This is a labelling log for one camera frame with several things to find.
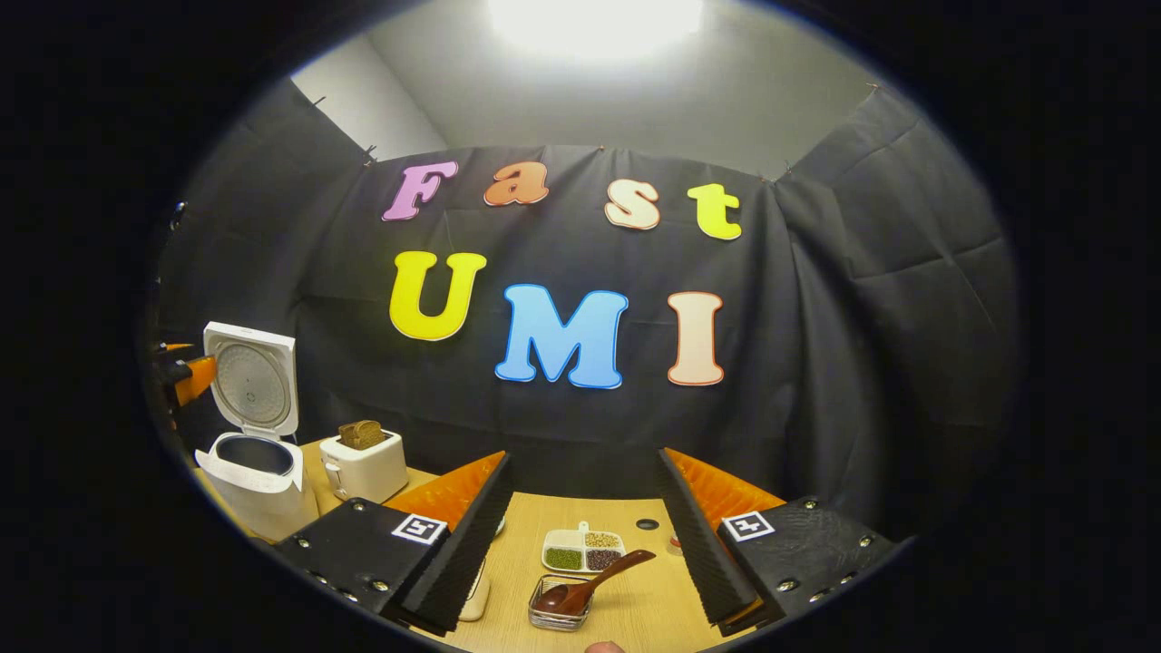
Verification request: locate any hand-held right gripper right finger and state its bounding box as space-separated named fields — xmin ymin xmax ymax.
xmin=657 ymin=447 xmax=899 ymax=638

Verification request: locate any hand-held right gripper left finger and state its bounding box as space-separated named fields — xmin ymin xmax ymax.
xmin=270 ymin=451 xmax=514 ymax=638

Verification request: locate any brown wooden spoon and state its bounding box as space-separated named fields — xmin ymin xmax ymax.
xmin=535 ymin=549 xmax=657 ymax=616

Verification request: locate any clear chopstick holder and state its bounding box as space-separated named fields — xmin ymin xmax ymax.
xmin=528 ymin=574 xmax=595 ymax=632

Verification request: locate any white rice cooker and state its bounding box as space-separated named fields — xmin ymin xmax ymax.
xmin=193 ymin=321 xmax=320 ymax=543

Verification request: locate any white divided bean dish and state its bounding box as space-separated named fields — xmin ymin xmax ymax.
xmin=541 ymin=521 xmax=627 ymax=574

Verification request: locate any white toaster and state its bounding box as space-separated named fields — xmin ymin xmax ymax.
xmin=319 ymin=431 xmax=409 ymax=504

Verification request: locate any black backdrop cloth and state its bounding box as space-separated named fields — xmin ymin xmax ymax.
xmin=150 ymin=77 xmax=1021 ymax=545

